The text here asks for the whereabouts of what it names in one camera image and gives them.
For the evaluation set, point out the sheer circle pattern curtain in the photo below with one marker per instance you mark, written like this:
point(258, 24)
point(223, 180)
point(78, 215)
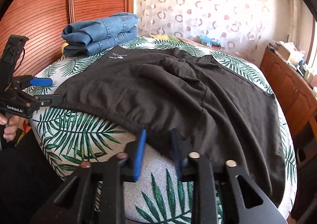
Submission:
point(241, 27)

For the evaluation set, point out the person's left hand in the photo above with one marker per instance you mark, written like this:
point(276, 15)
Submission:
point(11, 126)

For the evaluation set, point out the yellow pillow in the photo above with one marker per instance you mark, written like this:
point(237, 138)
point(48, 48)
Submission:
point(63, 47)

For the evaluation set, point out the wooden slatted wardrobe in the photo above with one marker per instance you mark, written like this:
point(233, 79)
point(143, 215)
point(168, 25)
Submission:
point(42, 22)

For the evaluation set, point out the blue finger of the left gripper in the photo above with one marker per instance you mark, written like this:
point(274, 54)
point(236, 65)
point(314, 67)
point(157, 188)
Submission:
point(45, 100)
point(34, 81)

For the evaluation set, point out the folded blue jeans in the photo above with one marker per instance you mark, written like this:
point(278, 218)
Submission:
point(91, 37)

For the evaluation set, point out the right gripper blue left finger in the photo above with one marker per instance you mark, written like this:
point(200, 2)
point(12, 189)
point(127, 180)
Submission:
point(139, 154)

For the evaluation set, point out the box with blue cloth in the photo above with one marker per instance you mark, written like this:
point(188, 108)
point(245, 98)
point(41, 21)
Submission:
point(208, 42)

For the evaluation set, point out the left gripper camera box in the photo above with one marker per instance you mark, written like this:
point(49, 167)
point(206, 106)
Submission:
point(11, 54)

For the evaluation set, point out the clutter on cabinet top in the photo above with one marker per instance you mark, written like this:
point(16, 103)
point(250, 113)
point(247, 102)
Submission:
point(294, 59)

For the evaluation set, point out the black pants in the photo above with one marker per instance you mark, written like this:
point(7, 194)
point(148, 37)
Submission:
point(223, 115)

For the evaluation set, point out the wooden side cabinet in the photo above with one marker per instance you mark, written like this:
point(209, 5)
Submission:
point(294, 95)

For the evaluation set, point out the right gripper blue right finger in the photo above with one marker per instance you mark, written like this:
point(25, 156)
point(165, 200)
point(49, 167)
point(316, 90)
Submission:
point(176, 153)

